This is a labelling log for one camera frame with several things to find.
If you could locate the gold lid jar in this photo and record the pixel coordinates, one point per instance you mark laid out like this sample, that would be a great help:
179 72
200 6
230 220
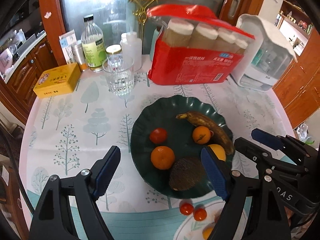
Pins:
114 49

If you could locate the dark avocado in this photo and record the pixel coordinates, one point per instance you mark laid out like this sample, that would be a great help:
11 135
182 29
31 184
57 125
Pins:
187 173

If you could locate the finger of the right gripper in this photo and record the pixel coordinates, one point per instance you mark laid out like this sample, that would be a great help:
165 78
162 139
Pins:
263 158
290 146

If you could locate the white dish sterilizer box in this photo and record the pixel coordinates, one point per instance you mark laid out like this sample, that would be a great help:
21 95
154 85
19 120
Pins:
266 58

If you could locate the clear drinking glass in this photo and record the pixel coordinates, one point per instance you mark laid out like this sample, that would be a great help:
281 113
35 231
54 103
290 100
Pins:
119 74

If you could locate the round white floral placemat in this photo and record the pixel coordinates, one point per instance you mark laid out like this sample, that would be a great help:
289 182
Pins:
191 229

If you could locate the cherry tomato right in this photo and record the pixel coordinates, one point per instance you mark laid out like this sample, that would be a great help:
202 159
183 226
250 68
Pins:
199 214

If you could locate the overripe brown banana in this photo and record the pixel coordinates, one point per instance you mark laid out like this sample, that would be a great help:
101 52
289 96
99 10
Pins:
220 135

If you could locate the cherry tomato left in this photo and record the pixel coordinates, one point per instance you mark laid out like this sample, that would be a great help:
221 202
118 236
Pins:
186 209

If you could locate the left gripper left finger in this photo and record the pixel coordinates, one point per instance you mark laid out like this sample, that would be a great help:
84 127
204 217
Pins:
53 219

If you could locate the tree pattern tablecloth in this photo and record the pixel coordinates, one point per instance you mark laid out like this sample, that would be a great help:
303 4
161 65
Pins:
66 134

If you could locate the large yellow orange with sticker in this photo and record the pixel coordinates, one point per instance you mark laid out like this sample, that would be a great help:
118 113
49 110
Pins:
219 151

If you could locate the yellow tin box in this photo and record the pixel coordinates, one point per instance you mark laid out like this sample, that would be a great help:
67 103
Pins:
57 81

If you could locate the glass sliding door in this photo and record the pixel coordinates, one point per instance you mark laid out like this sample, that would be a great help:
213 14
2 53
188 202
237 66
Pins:
115 17

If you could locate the white blue carton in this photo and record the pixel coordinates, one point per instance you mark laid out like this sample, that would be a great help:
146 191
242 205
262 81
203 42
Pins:
66 40

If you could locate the teal striped table runner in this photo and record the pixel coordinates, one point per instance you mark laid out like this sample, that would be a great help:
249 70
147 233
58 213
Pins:
160 224

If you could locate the red lychee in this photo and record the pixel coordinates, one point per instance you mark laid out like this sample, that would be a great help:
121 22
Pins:
217 216

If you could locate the small silver can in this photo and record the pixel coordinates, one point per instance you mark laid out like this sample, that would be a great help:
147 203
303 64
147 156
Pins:
79 56

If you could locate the white plastic squeeze bottle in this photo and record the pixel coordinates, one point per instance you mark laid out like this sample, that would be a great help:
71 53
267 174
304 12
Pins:
131 47

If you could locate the red tomato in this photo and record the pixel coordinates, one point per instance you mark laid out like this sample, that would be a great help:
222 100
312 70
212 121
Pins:
158 136

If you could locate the small yellow kumquat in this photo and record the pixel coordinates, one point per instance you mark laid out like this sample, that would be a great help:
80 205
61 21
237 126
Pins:
206 232

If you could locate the red paper cup package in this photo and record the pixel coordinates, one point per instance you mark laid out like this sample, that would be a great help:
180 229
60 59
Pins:
194 46

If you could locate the small orange tangerine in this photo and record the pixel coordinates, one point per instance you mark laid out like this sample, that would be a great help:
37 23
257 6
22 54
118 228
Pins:
201 135

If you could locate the orange mandarin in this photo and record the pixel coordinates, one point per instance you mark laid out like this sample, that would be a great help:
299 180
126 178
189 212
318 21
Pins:
162 157

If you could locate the dark green scalloped plate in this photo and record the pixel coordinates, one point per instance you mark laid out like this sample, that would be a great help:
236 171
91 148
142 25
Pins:
162 114

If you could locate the cherry tomato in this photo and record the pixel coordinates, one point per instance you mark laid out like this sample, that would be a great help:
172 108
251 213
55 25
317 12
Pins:
186 209
199 214

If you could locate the clear bottle green label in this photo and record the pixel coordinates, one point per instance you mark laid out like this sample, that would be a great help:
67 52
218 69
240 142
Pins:
92 40

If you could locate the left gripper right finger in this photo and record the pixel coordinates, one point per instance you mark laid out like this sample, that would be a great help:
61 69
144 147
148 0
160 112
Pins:
267 218

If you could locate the wooden kitchen cabinet left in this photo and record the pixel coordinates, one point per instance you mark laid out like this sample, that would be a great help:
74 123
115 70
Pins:
17 93

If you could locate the wooden cabinet right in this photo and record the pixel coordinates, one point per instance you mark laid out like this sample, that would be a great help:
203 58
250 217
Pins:
298 88

